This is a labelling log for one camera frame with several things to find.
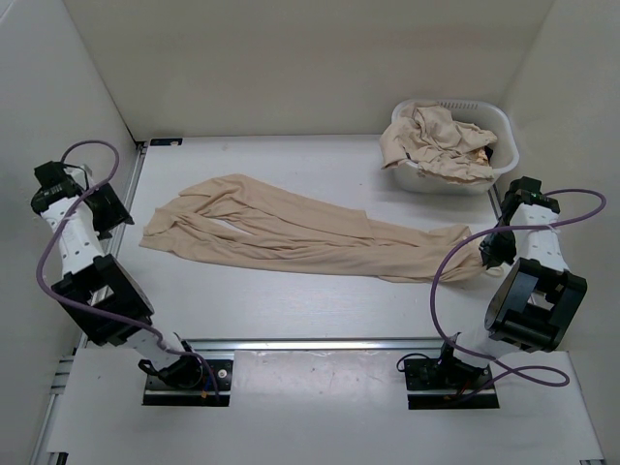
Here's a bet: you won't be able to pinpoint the beige trousers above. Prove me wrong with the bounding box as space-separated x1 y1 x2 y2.
140 174 484 283

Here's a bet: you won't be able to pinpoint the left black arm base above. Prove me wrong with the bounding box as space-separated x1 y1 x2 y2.
138 355 233 408

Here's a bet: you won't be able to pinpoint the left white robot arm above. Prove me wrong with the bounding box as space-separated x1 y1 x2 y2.
51 183 208 389

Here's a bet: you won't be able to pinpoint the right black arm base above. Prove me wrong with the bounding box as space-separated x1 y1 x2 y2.
396 343 500 411

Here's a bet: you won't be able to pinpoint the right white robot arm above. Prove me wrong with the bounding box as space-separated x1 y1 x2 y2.
435 176 587 388

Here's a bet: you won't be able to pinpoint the white laundry basket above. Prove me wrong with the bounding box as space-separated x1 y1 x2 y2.
380 99 519 195

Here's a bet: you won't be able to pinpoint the black corner label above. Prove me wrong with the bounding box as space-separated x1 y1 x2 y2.
149 138 183 146

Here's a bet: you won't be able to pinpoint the beige clothes pile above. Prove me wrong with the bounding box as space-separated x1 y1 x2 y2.
380 102 498 184

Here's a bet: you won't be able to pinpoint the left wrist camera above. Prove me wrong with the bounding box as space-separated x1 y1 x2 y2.
64 164 92 191

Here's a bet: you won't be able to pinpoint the right aluminium rail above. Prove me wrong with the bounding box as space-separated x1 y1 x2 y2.
487 184 502 226

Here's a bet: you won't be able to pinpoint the front aluminium rail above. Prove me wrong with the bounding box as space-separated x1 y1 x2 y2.
189 337 443 352

